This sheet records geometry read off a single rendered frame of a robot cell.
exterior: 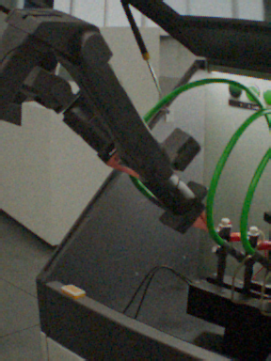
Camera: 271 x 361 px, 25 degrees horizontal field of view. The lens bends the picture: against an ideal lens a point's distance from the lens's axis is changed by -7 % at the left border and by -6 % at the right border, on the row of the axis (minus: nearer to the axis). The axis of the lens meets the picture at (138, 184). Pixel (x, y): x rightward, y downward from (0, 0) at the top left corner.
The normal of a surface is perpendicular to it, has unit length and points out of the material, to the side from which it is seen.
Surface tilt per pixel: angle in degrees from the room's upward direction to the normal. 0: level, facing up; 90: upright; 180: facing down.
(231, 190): 90
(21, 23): 66
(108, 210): 90
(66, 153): 90
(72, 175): 90
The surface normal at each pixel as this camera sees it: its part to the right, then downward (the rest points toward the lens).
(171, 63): -0.66, 0.18
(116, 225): 0.69, 0.20
